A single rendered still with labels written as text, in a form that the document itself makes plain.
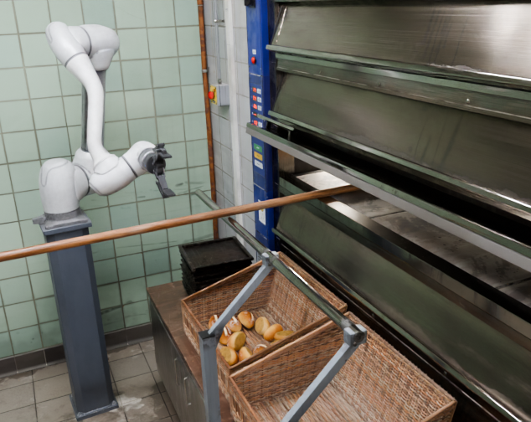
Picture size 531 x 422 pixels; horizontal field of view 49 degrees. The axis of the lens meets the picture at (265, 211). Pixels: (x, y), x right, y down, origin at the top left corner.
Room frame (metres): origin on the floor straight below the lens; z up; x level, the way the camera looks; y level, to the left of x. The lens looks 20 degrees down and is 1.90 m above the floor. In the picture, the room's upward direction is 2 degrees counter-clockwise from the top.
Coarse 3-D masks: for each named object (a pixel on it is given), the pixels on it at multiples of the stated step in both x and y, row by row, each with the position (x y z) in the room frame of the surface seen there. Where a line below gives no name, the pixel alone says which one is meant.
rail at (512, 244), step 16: (256, 128) 2.23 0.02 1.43; (288, 144) 1.97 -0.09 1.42; (320, 160) 1.76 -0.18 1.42; (336, 160) 1.70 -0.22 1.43; (368, 176) 1.52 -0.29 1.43; (400, 192) 1.38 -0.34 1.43; (432, 208) 1.27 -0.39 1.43; (464, 224) 1.17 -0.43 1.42; (480, 224) 1.14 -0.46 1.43; (496, 240) 1.08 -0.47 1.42; (512, 240) 1.05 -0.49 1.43; (528, 256) 1.01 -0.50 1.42
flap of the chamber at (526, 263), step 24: (312, 144) 2.08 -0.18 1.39; (336, 168) 1.67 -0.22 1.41; (360, 168) 1.71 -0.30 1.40; (384, 168) 1.76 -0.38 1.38; (384, 192) 1.44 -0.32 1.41; (432, 192) 1.49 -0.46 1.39; (432, 216) 1.26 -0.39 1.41; (480, 216) 1.29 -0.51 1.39; (480, 240) 1.12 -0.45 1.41; (528, 240) 1.12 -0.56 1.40; (528, 264) 1.00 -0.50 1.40
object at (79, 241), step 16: (320, 192) 2.08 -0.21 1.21; (336, 192) 2.11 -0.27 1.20; (224, 208) 1.93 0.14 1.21; (240, 208) 1.94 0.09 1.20; (256, 208) 1.96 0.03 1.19; (144, 224) 1.80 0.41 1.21; (160, 224) 1.81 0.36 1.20; (176, 224) 1.84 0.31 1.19; (64, 240) 1.69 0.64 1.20; (80, 240) 1.70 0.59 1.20; (96, 240) 1.72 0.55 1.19; (0, 256) 1.60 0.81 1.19; (16, 256) 1.62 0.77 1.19
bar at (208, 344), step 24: (264, 264) 1.59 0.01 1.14; (312, 288) 1.37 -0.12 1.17; (336, 312) 1.24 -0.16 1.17; (216, 336) 1.52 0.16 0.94; (360, 336) 1.15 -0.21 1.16; (216, 360) 1.51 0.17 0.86; (336, 360) 1.14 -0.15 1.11; (216, 384) 1.51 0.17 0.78; (312, 384) 1.12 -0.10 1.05; (216, 408) 1.50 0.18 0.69
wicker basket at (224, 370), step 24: (288, 264) 2.25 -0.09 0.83; (216, 288) 2.20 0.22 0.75; (264, 288) 2.29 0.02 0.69; (288, 288) 2.19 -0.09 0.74; (192, 312) 2.16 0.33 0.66; (216, 312) 2.20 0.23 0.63; (264, 312) 2.26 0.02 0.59; (288, 312) 2.14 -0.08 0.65; (312, 312) 2.00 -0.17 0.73; (192, 336) 2.03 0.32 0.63; (288, 336) 1.74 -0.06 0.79; (288, 360) 1.74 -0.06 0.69
